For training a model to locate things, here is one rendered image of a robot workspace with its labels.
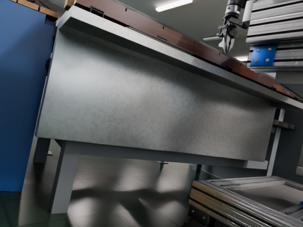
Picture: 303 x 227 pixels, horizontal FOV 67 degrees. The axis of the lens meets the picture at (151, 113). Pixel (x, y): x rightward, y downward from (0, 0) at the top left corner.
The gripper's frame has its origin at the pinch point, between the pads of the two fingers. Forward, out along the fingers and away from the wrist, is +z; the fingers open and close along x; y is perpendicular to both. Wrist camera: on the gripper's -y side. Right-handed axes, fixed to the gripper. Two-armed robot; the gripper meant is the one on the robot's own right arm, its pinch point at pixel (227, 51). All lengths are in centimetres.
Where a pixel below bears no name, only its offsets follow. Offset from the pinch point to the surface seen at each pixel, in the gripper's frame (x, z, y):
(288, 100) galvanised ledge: -27.3, 20.1, -22.9
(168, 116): 35, 41, -7
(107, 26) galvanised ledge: 75, 20, -23
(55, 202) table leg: 72, 82, 2
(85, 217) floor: 61, 87, -2
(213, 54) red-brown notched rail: 12.9, 6.2, -3.0
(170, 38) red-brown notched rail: 39.7, 7.8, -3.0
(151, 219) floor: 33, 87, -8
